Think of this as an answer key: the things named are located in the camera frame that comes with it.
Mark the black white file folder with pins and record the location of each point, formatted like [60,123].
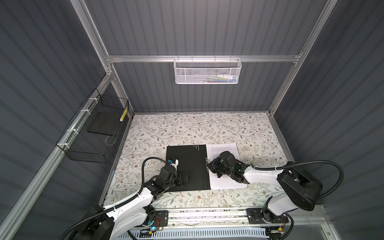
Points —
[192,160]

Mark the black wire basket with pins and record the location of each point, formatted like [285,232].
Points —
[79,145]

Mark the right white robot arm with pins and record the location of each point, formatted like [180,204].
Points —
[301,189]

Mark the printed paper sheet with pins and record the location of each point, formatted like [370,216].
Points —
[224,182]

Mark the white wire basket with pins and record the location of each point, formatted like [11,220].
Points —
[190,71]

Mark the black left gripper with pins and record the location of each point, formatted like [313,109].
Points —
[185,182]

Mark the aluminium frame post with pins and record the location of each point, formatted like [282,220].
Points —
[94,36]

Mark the black pad in basket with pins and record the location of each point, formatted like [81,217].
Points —
[105,124]

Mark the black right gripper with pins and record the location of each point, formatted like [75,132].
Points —
[211,167]

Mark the markers in white basket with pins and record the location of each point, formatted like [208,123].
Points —
[231,79]

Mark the yellow marker in basket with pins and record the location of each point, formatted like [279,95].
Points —
[123,115]

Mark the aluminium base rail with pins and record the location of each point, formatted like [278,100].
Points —
[215,223]

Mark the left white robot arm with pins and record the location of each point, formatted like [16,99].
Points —
[106,223]

